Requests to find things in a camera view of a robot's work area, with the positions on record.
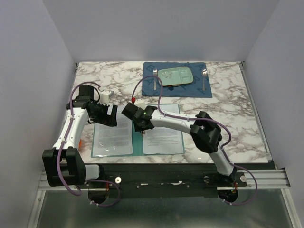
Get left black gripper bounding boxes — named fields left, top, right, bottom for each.
left=90, top=100, right=117, bottom=126

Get teal file folder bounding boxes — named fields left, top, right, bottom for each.
left=90, top=103, right=186, bottom=159

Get white printed paper sheets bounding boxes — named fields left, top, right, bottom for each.
left=142, top=104, right=185, bottom=155

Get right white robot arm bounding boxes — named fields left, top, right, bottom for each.
left=122, top=103, right=237, bottom=186

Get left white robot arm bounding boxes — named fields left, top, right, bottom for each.
left=42, top=82, right=118, bottom=188

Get printed sheet in folder pocket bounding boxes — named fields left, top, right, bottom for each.
left=91, top=106, right=133, bottom=158

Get silver fork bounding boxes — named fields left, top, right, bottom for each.
left=153, top=68, right=158, bottom=91

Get light green divided plate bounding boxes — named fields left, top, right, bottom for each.
left=158, top=67, right=194, bottom=86

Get blue cloth placemat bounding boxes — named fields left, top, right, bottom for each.
left=142, top=62, right=212, bottom=98

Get silver spoon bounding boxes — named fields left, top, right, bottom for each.
left=201, top=69, right=208, bottom=91

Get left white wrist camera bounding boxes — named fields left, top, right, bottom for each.
left=99, top=90, right=114, bottom=105

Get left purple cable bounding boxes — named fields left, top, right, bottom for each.
left=56, top=82, right=121, bottom=208

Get purple cable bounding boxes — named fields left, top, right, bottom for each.
left=56, top=82, right=121, bottom=208
left=132, top=75, right=259, bottom=207

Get black mounting base plate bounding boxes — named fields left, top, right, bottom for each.
left=78, top=163, right=247, bottom=207

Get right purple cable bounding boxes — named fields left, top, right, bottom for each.
left=132, top=75, right=259, bottom=207

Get aluminium frame rail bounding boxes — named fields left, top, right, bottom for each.
left=28, top=170, right=301, bottom=228

